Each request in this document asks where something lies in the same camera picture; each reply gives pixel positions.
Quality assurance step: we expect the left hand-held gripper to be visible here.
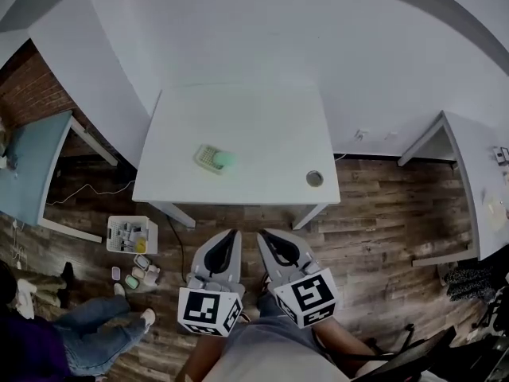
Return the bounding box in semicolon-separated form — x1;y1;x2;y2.
177;229;246;337

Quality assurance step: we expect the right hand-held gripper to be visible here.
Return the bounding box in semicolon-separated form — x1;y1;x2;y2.
257;228;339;329

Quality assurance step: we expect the green bar of soap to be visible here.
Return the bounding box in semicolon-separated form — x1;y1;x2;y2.
212;151;239;171

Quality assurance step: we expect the person's right forearm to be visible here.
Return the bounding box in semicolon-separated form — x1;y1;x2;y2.
312;324;377;364

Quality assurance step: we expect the person's left forearm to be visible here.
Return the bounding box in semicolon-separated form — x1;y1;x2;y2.
174;330;223;382

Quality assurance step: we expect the pale perforated soap dish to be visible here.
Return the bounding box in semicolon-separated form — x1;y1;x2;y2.
192;143;228;177

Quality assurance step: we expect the small white container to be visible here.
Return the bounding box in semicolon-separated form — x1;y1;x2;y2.
143;264;161;288

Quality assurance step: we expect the person's grey clothing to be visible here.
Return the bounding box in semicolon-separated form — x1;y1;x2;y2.
198;292;355;382

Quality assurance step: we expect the white plastic storage basket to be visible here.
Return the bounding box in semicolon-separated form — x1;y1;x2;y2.
106;215;159;255

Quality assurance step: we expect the white square table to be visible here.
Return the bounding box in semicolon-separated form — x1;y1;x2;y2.
131;81;341;231

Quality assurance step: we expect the black office chair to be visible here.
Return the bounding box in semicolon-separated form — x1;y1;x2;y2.
357;324;458;382

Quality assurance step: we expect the olive green cloth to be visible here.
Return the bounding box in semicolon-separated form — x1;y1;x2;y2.
17;275;68;308

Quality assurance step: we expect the black fuzzy cloth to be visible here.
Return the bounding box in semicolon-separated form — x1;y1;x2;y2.
443;267;498;304

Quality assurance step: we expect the blue topped table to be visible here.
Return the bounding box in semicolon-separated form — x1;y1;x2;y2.
0;109;119;243

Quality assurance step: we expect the long white table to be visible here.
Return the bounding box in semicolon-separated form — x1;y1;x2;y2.
397;110;509;268

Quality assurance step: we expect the black cable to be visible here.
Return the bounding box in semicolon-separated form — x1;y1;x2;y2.
165;212;188;288

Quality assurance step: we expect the thin white cable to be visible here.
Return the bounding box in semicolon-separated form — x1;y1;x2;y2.
45;179;138;206

